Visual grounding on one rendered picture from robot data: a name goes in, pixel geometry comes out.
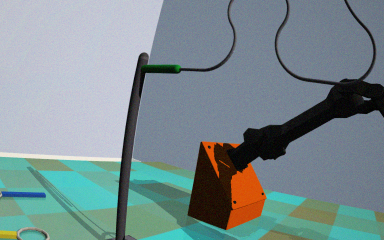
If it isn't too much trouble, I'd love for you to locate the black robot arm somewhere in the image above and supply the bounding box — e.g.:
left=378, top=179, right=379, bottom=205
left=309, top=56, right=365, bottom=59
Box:
left=226, top=81, right=384, bottom=171

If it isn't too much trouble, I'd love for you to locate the grey loop with blue flat handle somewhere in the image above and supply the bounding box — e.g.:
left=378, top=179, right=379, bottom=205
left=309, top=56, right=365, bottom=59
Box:
left=0, top=191, right=46, bottom=198

